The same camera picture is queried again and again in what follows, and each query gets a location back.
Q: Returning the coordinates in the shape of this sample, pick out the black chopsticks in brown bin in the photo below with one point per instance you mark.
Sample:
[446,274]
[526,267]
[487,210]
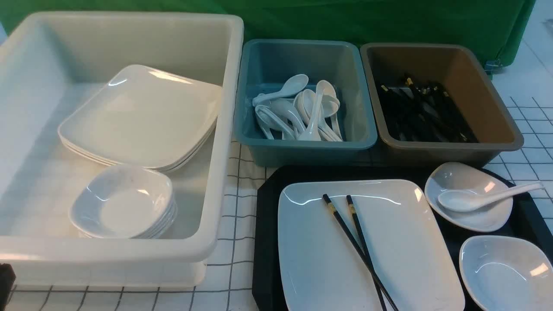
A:
[423,112]

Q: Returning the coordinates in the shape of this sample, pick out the stacked white square plates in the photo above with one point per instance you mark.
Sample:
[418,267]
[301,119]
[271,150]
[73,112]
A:
[145,117]

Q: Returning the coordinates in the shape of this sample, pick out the white rectangular rice plate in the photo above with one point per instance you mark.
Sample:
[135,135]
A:
[321,270]

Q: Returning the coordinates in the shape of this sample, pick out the teal plastic bin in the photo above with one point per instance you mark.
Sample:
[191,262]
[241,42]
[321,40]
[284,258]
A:
[267,63]

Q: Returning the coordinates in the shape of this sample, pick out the stacked white small bowls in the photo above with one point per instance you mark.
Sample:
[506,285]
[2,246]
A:
[125,201]

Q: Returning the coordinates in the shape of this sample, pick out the white bowl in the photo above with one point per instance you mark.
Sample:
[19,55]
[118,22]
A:
[457,176]
[502,273]

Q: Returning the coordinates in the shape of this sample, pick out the binder clip right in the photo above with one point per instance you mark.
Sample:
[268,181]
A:
[493,66]

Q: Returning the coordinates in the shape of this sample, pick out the black serving tray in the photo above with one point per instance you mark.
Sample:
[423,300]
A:
[525,222]

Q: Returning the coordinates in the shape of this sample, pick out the large white plastic bin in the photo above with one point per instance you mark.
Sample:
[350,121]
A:
[36,86]

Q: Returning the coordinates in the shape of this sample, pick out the white grid tablecloth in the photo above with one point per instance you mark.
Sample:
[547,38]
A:
[46,174]

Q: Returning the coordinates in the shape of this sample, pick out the white spoons in teal bin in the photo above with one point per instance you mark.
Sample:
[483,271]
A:
[299,113]

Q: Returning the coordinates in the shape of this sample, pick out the black chopstick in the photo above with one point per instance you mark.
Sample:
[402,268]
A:
[357,246]
[363,243]

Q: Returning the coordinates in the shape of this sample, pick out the green backdrop cloth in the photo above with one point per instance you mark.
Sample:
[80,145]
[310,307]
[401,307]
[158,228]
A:
[206,37]

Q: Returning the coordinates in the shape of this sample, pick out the brown plastic bin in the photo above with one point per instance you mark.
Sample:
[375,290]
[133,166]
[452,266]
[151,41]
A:
[462,75]

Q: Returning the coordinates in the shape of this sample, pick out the white ceramic spoon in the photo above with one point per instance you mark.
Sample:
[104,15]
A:
[464,201]

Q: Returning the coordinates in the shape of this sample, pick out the white bowl upper right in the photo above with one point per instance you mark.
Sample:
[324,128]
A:
[457,176]

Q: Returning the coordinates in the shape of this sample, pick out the white bowl lower right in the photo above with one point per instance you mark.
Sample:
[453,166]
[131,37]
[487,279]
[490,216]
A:
[502,273]

